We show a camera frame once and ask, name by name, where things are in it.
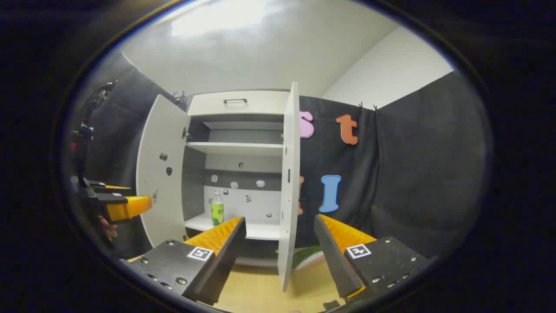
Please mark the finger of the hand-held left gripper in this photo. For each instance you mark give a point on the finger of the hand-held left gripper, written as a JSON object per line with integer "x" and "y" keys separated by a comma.
{"x": 108, "y": 189}
{"x": 130, "y": 208}

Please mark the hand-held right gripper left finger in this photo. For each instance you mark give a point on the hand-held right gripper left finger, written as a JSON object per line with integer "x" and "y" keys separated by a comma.
{"x": 226, "y": 265}

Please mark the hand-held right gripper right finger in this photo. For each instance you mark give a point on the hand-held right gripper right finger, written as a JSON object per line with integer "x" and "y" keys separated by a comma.
{"x": 334, "y": 261}

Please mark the white cabinet door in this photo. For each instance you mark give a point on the white cabinet door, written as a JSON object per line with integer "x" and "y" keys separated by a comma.
{"x": 289, "y": 195}
{"x": 163, "y": 195}

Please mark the clear bottle with green label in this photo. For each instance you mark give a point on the clear bottle with green label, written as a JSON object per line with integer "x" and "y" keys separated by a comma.
{"x": 217, "y": 213}

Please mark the white cabinet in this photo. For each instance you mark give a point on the white cabinet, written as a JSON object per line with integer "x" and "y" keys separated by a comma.
{"x": 234, "y": 148}

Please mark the green pink watermelon-shaped object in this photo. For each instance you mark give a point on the green pink watermelon-shaped object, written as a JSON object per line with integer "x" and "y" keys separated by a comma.
{"x": 309, "y": 255}

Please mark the black backdrop cloth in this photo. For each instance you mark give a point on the black backdrop cloth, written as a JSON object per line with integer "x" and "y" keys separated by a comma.
{"x": 412, "y": 174}

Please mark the ceiling light panel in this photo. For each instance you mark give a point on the ceiling light panel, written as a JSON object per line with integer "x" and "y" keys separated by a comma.
{"x": 217, "y": 19}

